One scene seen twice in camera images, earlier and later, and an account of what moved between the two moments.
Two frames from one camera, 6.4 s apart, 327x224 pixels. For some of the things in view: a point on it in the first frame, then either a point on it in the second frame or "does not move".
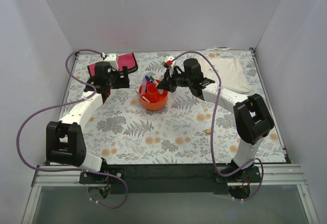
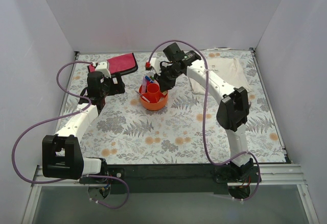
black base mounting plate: (170, 179) does not move
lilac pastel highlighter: (144, 85) does not move
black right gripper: (172, 81) -> (163, 80)
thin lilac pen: (142, 96) does not move
